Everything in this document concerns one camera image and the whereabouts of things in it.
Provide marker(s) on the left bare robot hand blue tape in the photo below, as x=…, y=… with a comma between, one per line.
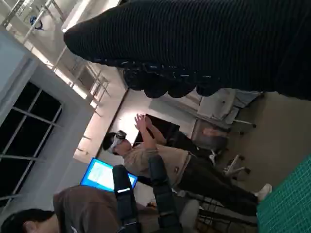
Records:
x=165, y=199

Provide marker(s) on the right black gloved robot hand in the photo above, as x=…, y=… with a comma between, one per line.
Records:
x=194, y=43

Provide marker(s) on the person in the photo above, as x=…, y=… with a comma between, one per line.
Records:
x=85, y=211
x=138, y=157

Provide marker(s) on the laptop with blue screen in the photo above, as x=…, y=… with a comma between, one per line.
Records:
x=99, y=173

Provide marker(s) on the black monitor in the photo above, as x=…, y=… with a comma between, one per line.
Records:
x=162, y=126

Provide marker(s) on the white VR headset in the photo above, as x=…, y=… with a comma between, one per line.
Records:
x=119, y=139

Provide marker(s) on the grey wheeled chair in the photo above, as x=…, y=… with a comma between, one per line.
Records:
x=211, y=136

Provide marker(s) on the green cutting mat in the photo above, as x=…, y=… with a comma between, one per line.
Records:
x=291, y=199

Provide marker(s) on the dark paned window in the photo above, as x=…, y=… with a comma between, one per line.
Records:
x=24, y=136

